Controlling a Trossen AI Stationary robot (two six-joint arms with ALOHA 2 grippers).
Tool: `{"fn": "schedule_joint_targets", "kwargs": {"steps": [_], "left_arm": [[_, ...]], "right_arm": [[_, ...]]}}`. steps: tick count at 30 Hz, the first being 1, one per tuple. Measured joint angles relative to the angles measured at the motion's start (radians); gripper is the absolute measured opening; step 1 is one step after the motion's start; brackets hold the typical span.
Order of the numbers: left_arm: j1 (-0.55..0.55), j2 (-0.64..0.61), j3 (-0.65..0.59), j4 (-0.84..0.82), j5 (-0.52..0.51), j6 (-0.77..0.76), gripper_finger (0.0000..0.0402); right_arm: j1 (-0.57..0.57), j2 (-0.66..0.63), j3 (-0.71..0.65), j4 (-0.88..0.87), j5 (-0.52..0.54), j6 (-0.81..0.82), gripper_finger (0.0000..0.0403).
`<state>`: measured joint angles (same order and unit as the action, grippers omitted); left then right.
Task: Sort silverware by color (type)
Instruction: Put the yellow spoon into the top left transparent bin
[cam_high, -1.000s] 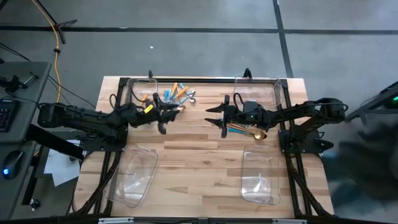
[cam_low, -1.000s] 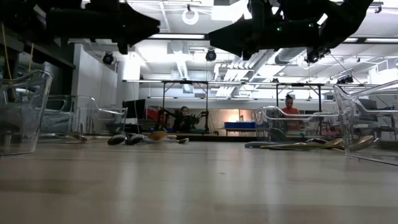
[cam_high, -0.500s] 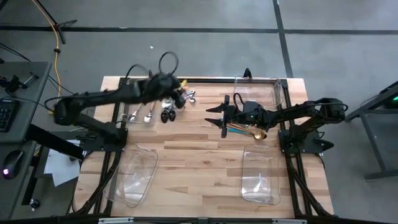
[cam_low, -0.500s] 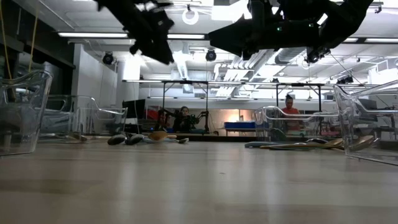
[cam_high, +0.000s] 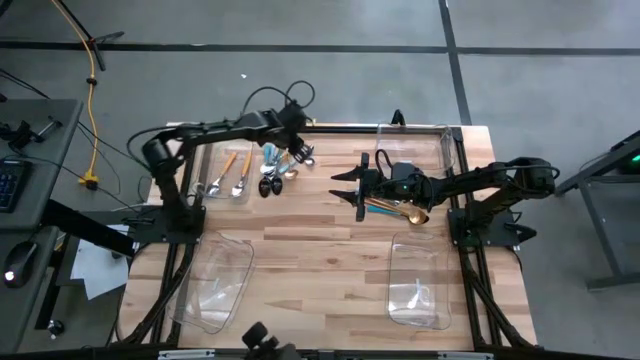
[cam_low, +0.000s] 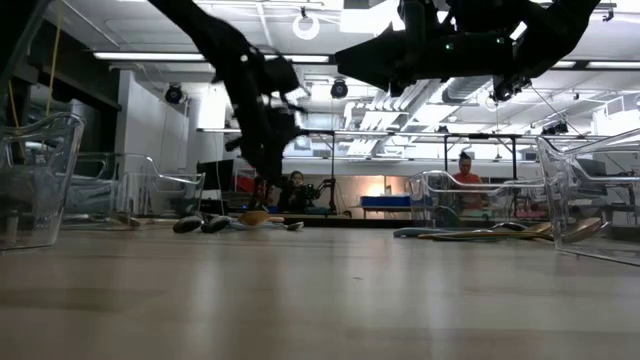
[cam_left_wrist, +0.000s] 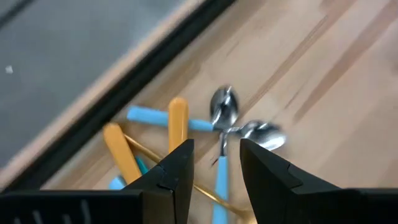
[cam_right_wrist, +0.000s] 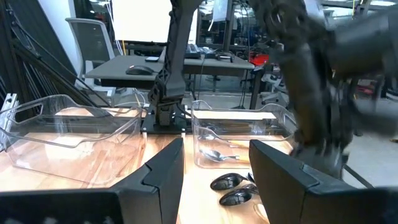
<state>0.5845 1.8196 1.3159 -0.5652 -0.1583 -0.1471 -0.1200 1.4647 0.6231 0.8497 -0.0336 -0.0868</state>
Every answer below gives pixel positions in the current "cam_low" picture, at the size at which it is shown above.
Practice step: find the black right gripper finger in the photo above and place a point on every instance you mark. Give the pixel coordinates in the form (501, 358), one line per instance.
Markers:
(380, 47)
(385, 72)

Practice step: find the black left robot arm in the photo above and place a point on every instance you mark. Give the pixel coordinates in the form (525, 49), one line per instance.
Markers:
(200, 25)

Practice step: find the black monitor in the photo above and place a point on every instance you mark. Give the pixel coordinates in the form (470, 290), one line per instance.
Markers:
(215, 175)

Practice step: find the clear plastic bin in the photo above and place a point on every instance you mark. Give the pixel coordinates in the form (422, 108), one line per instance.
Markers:
(40, 200)
(150, 200)
(525, 200)
(600, 200)

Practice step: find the metal ceiling duct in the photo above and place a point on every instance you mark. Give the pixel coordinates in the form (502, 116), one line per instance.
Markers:
(465, 90)

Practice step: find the black ceiling spotlight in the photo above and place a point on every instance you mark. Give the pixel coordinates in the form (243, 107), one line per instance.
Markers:
(173, 95)
(505, 90)
(339, 90)

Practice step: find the ceiling light strip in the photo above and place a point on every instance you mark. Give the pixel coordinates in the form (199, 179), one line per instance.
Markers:
(310, 58)
(150, 56)

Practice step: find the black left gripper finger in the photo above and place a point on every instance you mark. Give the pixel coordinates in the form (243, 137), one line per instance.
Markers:
(265, 162)

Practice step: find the person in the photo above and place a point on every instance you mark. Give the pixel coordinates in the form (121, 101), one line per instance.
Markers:
(296, 195)
(467, 177)

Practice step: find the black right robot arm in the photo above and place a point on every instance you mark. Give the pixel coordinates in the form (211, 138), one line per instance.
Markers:
(550, 30)

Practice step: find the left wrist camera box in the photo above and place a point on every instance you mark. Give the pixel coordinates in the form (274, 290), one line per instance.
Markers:
(282, 75)

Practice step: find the blue storage box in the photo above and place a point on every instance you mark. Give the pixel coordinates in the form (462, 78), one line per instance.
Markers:
(385, 201)

